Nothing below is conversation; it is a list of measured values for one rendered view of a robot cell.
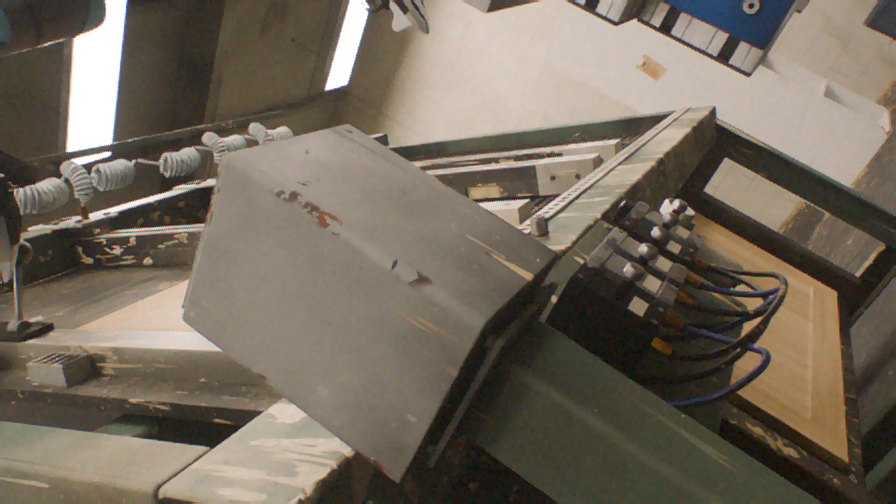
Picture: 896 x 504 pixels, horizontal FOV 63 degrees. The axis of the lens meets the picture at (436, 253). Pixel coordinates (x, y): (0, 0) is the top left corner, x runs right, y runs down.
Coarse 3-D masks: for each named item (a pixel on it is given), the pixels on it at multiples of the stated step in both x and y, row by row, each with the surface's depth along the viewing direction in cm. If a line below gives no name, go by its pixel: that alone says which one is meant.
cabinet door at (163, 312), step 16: (176, 288) 122; (144, 304) 115; (160, 304) 114; (176, 304) 112; (96, 320) 110; (112, 320) 108; (128, 320) 108; (144, 320) 106; (160, 320) 105; (176, 320) 103
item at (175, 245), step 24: (48, 168) 162; (72, 168) 160; (96, 216) 166; (504, 216) 113; (528, 216) 116; (72, 240) 163; (96, 240) 159; (120, 240) 156; (144, 240) 152; (168, 240) 149; (192, 240) 146; (96, 264) 162; (120, 264) 158; (144, 264) 154; (168, 264) 151
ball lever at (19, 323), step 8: (24, 248) 99; (24, 256) 99; (16, 264) 99; (24, 264) 100; (16, 272) 100; (16, 280) 100; (16, 288) 100; (16, 296) 100; (16, 304) 100; (16, 312) 100; (16, 320) 100; (24, 320) 100; (8, 328) 100; (16, 328) 99; (24, 328) 99
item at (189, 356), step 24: (48, 336) 97; (72, 336) 95; (96, 336) 93; (120, 336) 92; (144, 336) 90; (168, 336) 88; (192, 336) 86; (0, 360) 100; (24, 360) 98; (96, 360) 90; (120, 360) 88; (144, 360) 86; (168, 360) 84; (192, 360) 82; (216, 360) 80; (264, 384) 78
